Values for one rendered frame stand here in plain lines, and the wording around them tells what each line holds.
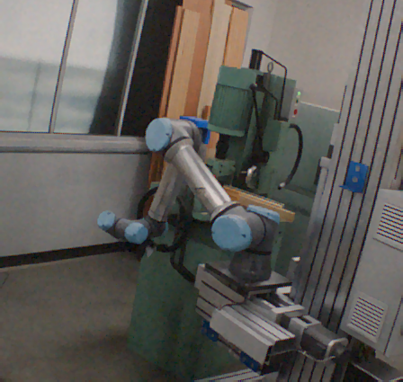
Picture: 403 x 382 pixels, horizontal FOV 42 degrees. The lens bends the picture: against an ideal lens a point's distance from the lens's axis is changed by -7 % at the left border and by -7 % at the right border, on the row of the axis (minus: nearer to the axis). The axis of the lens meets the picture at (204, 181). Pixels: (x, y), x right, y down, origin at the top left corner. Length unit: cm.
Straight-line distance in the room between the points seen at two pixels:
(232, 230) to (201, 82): 271
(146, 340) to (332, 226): 134
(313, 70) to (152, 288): 287
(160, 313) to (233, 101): 107
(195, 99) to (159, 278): 196
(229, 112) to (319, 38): 260
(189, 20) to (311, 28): 137
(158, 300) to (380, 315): 133
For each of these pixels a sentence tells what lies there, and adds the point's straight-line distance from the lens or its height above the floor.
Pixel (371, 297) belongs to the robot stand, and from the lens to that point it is 171.
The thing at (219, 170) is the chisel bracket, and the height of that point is 103.
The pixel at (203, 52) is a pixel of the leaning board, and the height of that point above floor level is 162.
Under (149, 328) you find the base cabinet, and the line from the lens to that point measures 282.
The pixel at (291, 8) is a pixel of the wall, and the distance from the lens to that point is 522.
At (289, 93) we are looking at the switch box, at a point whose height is 145.
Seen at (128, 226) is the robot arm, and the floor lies 85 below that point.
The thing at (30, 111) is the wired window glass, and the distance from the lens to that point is 354.
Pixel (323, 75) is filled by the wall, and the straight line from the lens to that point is 494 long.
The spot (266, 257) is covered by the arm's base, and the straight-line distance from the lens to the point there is 189.
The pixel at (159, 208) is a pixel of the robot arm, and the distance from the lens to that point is 210.
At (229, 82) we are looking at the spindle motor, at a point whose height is 143.
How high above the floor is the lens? 144
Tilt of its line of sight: 10 degrees down
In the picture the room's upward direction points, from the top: 12 degrees clockwise
